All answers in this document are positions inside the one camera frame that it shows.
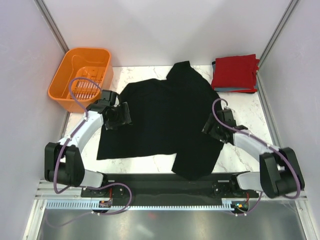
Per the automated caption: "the folded red t shirt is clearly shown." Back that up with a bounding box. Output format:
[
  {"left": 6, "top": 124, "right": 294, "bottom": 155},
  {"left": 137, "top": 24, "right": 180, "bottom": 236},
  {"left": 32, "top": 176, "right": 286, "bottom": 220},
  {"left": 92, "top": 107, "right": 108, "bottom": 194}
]
[{"left": 211, "top": 54, "right": 260, "bottom": 89}]

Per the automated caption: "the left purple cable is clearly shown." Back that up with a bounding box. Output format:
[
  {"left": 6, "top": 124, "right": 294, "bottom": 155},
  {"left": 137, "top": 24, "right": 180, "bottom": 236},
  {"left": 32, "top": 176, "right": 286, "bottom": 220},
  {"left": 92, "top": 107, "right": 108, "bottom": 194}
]
[{"left": 53, "top": 77, "right": 132, "bottom": 216}]

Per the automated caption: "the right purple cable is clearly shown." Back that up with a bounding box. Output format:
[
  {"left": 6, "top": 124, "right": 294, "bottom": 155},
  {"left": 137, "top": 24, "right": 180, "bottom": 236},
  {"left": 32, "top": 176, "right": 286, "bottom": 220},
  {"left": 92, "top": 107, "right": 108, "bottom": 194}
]
[{"left": 211, "top": 98, "right": 303, "bottom": 218}]

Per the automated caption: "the folded grey blue t shirt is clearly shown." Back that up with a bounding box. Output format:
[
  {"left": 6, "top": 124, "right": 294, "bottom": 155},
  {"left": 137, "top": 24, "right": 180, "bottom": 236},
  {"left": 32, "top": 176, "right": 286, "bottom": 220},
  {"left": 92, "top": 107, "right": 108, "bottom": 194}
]
[{"left": 211, "top": 59, "right": 259, "bottom": 94}]

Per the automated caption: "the aluminium frame post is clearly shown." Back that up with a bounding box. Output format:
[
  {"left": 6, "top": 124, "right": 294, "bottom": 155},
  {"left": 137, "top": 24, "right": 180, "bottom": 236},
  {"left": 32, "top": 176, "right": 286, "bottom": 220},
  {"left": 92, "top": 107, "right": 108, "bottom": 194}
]
[
  {"left": 258, "top": 0, "right": 300, "bottom": 68},
  {"left": 34, "top": 0, "right": 69, "bottom": 53}
]

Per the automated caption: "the left aluminium frame post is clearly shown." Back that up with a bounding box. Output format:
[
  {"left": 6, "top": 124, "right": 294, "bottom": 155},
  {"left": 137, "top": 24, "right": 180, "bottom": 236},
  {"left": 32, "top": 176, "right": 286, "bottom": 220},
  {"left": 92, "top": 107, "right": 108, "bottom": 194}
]
[{"left": 34, "top": 0, "right": 69, "bottom": 53}]

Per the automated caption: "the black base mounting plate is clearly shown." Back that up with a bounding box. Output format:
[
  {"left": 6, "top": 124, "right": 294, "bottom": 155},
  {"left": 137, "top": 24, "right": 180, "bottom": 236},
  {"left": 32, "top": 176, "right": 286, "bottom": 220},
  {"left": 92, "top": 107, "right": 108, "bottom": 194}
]
[{"left": 81, "top": 173, "right": 259, "bottom": 206}]

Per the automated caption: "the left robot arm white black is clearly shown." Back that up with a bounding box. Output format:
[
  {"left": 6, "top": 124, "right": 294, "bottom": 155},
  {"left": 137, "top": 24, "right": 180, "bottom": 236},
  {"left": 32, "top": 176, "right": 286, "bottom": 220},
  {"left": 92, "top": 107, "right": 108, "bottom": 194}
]
[{"left": 44, "top": 90, "right": 132, "bottom": 197}]

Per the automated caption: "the right aluminium frame post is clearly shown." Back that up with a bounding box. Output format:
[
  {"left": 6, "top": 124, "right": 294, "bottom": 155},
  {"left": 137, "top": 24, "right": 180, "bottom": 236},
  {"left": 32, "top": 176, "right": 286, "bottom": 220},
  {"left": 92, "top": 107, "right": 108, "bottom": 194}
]
[{"left": 258, "top": 0, "right": 300, "bottom": 68}]

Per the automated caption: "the purple cable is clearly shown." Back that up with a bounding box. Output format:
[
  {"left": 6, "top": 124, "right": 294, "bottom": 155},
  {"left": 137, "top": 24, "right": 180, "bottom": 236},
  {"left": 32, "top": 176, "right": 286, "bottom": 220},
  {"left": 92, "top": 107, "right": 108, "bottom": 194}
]
[
  {"left": 211, "top": 98, "right": 303, "bottom": 218},
  {"left": 53, "top": 77, "right": 132, "bottom": 216}
]

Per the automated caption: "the white slotted cable duct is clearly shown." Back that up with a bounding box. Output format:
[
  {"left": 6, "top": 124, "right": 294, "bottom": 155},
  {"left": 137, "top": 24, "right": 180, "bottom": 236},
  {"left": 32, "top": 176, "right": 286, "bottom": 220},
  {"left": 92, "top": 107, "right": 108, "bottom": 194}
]
[{"left": 45, "top": 199, "right": 239, "bottom": 211}]

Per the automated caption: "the orange plastic basket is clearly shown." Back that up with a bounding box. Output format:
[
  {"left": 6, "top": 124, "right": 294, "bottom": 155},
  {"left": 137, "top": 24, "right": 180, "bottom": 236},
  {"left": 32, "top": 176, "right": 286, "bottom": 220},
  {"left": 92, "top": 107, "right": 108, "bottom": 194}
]
[{"left": 47, "top": 47, "right": 114, "bottom": 113}]

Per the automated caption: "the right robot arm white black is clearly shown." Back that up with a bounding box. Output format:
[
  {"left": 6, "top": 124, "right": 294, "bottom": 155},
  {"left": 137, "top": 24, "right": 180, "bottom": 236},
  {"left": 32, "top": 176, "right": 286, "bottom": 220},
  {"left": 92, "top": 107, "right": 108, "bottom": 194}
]
[{"left": 202, "top": 108, "right": 305, "bottom": 199}]

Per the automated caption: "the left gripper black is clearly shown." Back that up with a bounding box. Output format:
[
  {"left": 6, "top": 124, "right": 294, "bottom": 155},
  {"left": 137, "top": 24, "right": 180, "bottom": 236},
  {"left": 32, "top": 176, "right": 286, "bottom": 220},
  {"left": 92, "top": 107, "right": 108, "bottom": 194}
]
[{"left": 105, "top": 102, "right": 132, "bottom": 131}]

